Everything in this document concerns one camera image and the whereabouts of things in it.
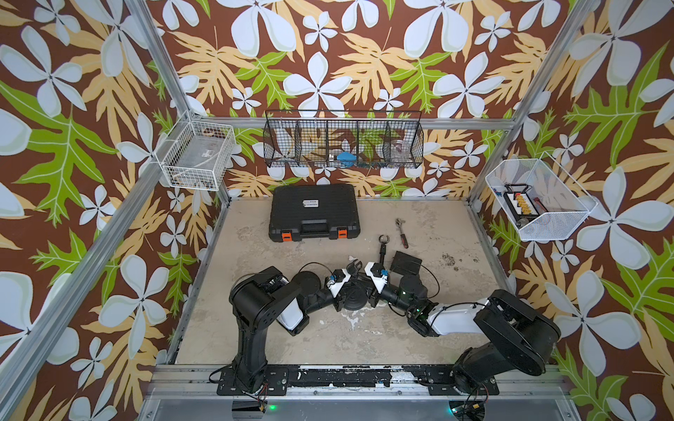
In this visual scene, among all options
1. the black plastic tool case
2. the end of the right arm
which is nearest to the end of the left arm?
the end of the right arm

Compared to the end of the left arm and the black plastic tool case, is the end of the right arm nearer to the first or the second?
the end of the left arm

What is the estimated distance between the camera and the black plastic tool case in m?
1.03
